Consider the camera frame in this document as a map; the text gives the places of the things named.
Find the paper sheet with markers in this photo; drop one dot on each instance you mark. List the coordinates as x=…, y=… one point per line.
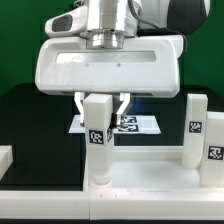
x=132, y=124

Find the white desk top tray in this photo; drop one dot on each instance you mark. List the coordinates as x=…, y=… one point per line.
x=138, y=167

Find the white front fence bar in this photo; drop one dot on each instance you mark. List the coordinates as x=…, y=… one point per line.
x=120, y=205

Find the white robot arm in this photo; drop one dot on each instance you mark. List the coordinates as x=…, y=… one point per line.
x=118, y=47

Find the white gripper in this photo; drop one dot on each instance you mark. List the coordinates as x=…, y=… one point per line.
x=145, y=66

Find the white left fence block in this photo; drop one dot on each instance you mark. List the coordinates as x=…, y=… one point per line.
x=6, y=159

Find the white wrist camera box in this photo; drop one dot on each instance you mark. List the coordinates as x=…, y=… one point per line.
x=67, y=24

